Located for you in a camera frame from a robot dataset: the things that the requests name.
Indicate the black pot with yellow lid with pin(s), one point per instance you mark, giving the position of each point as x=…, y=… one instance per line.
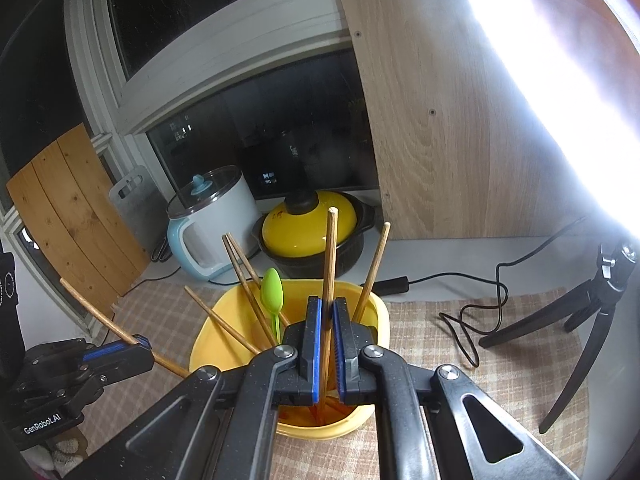
x=305, y=225

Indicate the grey plastic cutting board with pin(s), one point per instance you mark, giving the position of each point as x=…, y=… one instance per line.
x=135, y=210

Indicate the pine wooden board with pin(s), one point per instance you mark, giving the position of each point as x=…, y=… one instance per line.
x=70, y=210

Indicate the person's left hand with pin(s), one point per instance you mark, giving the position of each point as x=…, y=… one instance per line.
x=67, y=455

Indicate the yellow plastic container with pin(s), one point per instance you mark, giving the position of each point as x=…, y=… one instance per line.
x=205, y=340

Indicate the green plastic spoon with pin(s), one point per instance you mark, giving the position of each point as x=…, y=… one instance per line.
x=272, y=290

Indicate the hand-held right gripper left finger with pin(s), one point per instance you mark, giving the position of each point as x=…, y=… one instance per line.
x=316, y=360

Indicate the black tripod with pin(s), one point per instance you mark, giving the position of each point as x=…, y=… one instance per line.
x=590, y=305

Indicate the checked tablecloth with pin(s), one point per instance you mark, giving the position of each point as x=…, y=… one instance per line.
x=500, y=400

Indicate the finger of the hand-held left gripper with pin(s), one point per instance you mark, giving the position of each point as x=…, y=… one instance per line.
x=125, y=362

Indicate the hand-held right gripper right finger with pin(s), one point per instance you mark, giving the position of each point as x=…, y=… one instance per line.
x=340, y=360

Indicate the light wood panel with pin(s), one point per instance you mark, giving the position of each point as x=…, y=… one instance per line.
x=450, y=110

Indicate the white window frame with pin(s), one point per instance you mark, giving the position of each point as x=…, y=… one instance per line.
x=200, y=70

